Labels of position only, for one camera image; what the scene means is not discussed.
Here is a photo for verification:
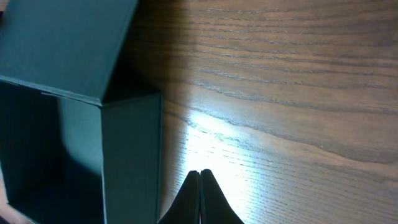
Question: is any dark green hinged gift box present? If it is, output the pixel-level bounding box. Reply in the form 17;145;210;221
1;0;162;224

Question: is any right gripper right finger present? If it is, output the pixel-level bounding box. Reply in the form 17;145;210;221
200;169;243;224

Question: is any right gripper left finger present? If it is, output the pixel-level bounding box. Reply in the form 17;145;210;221
158;170;199;224

